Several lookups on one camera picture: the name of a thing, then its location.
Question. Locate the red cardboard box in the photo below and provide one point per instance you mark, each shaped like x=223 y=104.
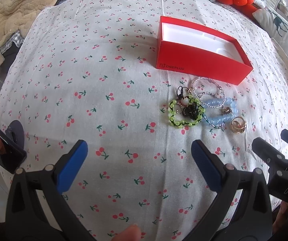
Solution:
x=195 y=49

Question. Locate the person left hand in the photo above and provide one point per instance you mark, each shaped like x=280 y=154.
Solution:
x=131 y=233

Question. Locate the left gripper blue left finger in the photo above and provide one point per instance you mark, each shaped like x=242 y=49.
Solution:
x=69 y=165

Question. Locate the white deer print pillow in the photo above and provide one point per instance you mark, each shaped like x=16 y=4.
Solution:
x=274 y=24

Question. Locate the cherry print bed sheet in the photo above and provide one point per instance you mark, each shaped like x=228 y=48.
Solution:
x=86 y=70

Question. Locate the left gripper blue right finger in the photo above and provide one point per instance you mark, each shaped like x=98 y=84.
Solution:
x=208 y=164

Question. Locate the black smartphone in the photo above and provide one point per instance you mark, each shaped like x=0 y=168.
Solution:
x=12 y=153

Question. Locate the gold knot earring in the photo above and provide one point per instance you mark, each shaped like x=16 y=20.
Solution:
x=226 y=110

